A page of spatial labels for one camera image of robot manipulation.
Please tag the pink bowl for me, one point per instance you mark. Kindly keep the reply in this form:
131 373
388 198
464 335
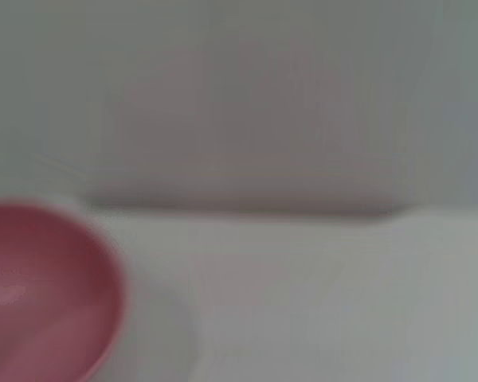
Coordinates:
48 286

